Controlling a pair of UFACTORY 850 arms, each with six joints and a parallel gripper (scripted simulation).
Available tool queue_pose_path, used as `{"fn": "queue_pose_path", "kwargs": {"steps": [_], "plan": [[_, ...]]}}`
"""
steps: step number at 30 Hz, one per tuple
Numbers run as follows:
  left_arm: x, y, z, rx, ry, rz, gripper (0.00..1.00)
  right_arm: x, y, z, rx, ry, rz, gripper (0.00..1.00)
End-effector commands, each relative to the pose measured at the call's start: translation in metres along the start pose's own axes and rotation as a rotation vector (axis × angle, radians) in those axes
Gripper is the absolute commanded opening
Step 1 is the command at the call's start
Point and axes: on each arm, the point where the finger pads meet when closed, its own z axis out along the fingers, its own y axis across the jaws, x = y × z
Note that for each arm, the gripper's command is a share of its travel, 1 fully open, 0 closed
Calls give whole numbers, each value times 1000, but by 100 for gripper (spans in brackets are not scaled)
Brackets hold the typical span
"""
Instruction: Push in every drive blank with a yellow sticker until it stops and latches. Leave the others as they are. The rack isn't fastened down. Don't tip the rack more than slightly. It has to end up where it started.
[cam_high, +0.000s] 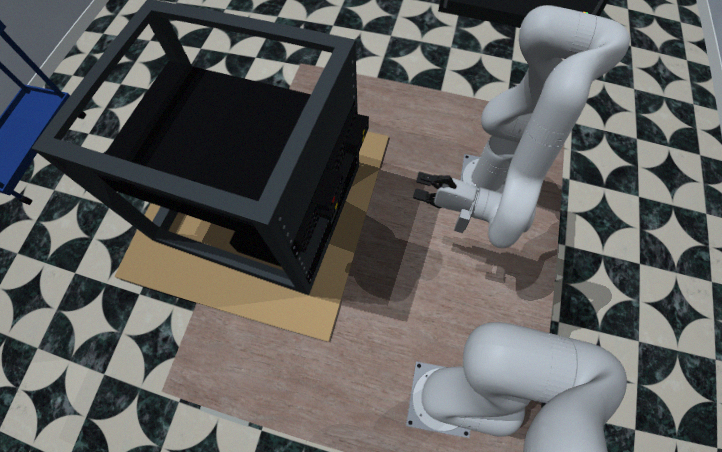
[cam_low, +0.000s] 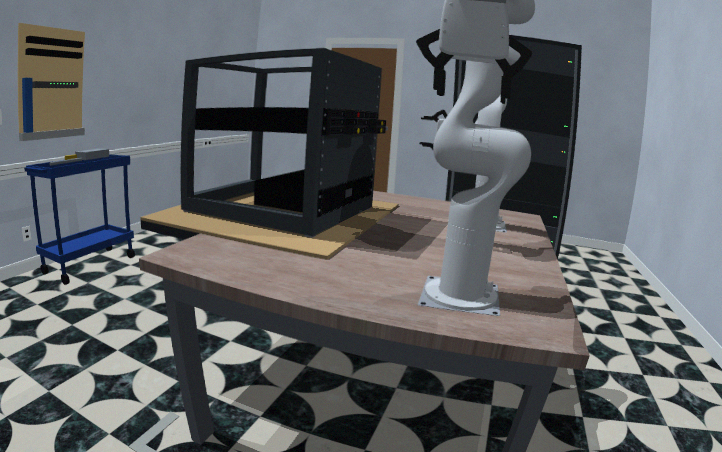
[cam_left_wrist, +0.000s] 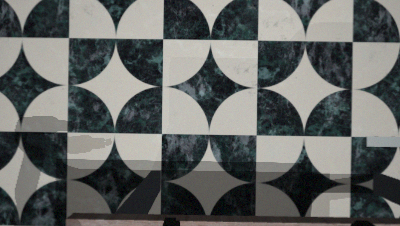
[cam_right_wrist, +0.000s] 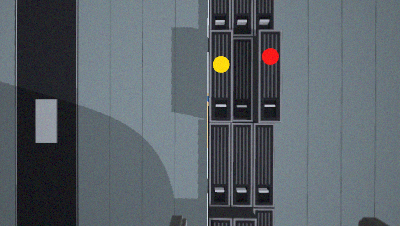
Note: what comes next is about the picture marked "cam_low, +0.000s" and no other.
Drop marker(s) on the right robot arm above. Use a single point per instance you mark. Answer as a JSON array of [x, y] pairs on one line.
[[491, 116]]

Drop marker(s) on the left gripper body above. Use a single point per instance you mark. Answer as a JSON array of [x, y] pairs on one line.
[[475, 30]]

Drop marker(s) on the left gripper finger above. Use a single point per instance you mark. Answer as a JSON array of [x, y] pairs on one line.
[[437, 62], [510, 71]]

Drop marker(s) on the black metal rack frame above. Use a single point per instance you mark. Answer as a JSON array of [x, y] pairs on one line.
[[339, 172]]

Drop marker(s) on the tan flat board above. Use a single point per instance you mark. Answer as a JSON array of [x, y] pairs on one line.
[[324, 245]]

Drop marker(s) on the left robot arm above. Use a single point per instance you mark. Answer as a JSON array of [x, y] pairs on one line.
[[501, 154]]

